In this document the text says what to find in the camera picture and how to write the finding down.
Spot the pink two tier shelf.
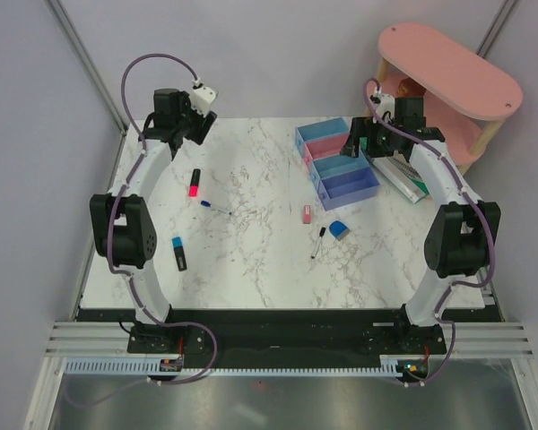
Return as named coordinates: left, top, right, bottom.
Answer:
left=376, top=22, right=523, bottom=173

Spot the red brown small box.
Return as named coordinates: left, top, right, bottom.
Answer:
left=396, top=77, right=427, bottom=98

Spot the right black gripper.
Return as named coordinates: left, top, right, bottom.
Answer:
left=339, top=116, right=401, bottom=159

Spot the pink eraser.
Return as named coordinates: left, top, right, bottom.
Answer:
left=302, top=205, right=312, bottom=224

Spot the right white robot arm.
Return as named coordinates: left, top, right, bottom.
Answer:
left=341, top=90, right=501, bottom=353

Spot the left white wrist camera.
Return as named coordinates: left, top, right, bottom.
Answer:
left=189, top=78, right=218, bottom=116

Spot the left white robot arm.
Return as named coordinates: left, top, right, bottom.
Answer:
left=90, top=84, right=217, bottom=354

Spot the green spiral notebook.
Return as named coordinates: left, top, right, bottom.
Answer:
left=362, top=117, right=429, bottom=203

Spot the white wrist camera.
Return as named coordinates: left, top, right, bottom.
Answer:
left=369, top=88, right=395, bottom=123
left=189, top=78, right=218, bottom=116

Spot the pink bin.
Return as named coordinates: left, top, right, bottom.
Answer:
left=300, top=133, right=349, bottom=171

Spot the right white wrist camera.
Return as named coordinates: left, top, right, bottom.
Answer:
left=369, top=88, right=395, bottom=123

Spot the light blue end bin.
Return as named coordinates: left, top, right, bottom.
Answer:
left=294, top=117, right=349, bottom=158

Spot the purple blue bin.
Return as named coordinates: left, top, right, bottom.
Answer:
left=317, top=168, right=379, bottom=211

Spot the black capped pen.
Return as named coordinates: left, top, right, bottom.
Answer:
left=310, top=227, right=327, bottom=260

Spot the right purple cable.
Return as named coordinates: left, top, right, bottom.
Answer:
left=362, top=77, right=497, bottom=389

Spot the white cable duct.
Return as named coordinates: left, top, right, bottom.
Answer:
left=65, top=357, right=426, bottom=377

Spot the blue capped pen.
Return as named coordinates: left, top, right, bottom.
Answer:
left=200, top=200, right=232, bottom=215

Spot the purple cable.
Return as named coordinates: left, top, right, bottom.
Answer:
left=362, top=77, right=497, bottom=389
left=105, top=53, right=218, bottom=386

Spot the pink highlighter marker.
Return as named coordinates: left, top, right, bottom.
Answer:
left=188, top=168, right=201, bottom=198

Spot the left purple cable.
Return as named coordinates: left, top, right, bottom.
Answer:
left=105, top=53, right=218, bottom=386

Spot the blue pencil sharpener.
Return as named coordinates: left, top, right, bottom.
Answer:
left=329, top=220, right=351, bottom=241

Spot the blue highlighter marker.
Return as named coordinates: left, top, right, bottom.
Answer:
left=171, top=236, right=187, bottom=271

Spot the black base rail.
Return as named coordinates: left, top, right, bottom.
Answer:
left=74, top=306, right=447, bottom=359

